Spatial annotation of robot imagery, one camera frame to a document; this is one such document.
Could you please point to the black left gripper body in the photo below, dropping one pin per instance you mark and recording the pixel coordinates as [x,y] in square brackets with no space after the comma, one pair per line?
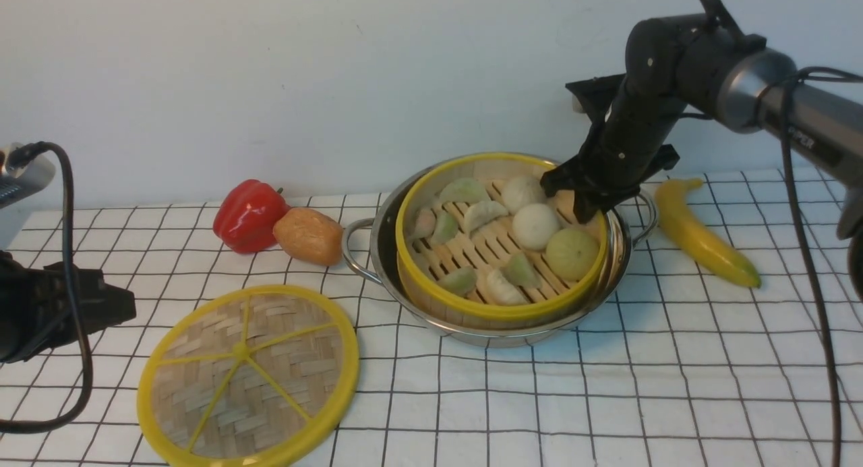
[35,314]

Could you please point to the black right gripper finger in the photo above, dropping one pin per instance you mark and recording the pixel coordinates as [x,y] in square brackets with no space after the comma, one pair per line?
[587,205]

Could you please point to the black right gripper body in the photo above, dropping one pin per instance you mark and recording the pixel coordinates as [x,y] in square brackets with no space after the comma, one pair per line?
[623,151]

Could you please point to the yellow bamboo steamer basket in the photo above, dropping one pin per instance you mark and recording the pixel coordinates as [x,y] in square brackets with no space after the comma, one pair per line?
[421,264]

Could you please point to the yellow woven bamboo steamer lid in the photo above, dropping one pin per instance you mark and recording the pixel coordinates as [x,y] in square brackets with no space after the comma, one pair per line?
[257,377]

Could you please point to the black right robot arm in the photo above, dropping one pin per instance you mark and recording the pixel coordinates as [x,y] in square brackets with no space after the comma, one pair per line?
[735,80]

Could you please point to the stainless steel pot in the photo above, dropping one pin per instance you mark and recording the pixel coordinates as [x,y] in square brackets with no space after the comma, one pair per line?
[383,256]

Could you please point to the yellow-green round bun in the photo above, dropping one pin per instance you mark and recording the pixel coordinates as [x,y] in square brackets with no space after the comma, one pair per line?
[571,253]

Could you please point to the white steamed bun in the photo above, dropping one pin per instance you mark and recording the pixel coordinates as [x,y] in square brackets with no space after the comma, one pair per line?
[534,225]
[521,191]

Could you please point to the green dumpling bottom centre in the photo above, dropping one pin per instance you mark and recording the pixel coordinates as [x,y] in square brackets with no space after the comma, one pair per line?
[519,271]

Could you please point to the green dumpling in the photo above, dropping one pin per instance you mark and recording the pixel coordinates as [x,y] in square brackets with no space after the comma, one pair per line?
[519,271]
[459,282]
[467,190]
[446,228]

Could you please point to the white dumpling centre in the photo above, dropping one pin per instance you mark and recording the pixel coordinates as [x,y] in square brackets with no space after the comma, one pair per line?
[482,213]

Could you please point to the white dumpling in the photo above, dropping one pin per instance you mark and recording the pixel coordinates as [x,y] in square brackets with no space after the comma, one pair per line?
[502,292]
[482,213]

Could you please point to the green dumpling top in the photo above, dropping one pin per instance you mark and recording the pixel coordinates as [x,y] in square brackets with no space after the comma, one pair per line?
[467,190]

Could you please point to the white dumpling bottom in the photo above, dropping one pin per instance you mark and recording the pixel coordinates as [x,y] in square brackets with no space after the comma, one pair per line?
[502,292]

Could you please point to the yellow banana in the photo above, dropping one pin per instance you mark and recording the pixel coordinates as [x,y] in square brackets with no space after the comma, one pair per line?
[706,248]

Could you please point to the green dumpling middle left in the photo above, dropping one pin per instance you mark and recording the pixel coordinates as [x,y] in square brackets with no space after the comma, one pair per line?
[446,228]

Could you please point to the green dumpling bottom left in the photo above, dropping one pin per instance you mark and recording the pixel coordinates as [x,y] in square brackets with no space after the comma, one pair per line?
[459,282]

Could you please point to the pale dumpling left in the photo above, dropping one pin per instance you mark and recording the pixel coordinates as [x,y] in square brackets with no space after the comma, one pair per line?
[424,224]

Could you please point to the red bell pepper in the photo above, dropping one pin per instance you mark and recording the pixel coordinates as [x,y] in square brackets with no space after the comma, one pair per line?
[247,215]

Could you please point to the brown potato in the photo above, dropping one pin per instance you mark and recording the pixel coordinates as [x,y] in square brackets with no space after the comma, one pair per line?
[310,236]

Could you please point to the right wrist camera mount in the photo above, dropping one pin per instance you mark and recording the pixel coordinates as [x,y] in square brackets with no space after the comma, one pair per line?
[594,96]

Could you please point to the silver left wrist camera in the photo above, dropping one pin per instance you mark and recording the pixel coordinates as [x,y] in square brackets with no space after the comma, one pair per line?
[24,171]

